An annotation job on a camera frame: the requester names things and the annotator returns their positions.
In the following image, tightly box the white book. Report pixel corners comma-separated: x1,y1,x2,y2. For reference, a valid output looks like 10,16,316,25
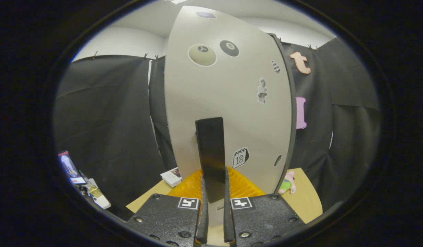
160,167,182,187

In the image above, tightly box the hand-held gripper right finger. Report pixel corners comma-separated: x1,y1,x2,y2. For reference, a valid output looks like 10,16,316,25
224,167,305,247

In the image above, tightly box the green and pink plush toy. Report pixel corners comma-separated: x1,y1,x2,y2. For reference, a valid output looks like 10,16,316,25
278,170,297,194

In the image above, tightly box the white and gold box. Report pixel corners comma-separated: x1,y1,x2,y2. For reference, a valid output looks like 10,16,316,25
82,178,111,210

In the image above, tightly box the black cabinet door handle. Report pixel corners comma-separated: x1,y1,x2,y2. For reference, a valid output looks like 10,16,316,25
195,117,226,203

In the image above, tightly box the black backdrop cloth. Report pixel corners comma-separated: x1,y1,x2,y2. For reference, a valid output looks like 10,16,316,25
54,37,381,220

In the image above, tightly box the printed display board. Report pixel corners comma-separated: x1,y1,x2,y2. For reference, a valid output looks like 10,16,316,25
58,150,87,186

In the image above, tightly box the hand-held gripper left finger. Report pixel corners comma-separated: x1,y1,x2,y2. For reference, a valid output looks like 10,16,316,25
126,169,209,247

